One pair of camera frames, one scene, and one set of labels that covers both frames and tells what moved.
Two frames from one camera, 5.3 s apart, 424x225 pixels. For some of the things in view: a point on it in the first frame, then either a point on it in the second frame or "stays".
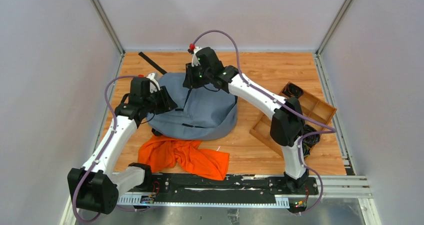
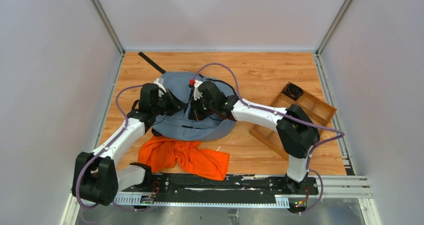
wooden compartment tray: x=316 y=115 stays
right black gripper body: x=197 y=77 -> x=202 y=109
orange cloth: x=156 y=153 stays
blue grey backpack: x=202 y=112 stays
